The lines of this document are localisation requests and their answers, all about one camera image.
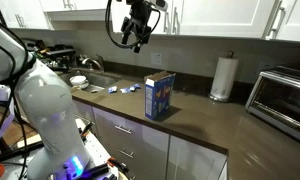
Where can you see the blue cardboard box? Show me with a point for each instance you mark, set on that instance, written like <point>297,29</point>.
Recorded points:
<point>158,98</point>

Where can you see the chrome sink faucet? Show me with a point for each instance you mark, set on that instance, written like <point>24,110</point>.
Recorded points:
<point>91,62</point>

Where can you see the white paper towel roll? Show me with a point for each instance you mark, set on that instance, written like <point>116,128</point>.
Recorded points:
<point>224,76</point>

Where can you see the white bowls stack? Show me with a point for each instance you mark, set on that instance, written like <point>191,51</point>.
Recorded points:
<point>78,81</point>

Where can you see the white wall outlet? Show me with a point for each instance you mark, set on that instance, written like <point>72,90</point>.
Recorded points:
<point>156,58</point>

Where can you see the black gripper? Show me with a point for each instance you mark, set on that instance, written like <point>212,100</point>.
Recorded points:
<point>139,15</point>

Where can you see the blue white sachet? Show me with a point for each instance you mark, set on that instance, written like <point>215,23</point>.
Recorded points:
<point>112,89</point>
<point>135,87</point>
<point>124,90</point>

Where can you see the grey drawer front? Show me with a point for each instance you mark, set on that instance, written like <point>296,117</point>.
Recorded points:
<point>140,136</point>

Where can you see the silver toaster oven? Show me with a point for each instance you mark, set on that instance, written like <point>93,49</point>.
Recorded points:
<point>283,103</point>

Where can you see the black marker pen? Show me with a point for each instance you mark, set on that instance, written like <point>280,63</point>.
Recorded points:
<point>86,128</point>

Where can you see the black dish rack clutter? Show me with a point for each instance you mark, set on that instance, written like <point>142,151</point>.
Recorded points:
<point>53,55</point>

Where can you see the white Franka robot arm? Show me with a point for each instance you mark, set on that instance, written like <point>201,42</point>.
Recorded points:
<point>43,100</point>

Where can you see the steel kitchen sink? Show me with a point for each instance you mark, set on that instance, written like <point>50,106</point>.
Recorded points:
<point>101,80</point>

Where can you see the grey lower cabinet door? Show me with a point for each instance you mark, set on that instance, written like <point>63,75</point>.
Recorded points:
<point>85,113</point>
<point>190,160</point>

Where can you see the metal paper towel holder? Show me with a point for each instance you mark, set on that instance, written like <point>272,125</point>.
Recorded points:
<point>219,98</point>

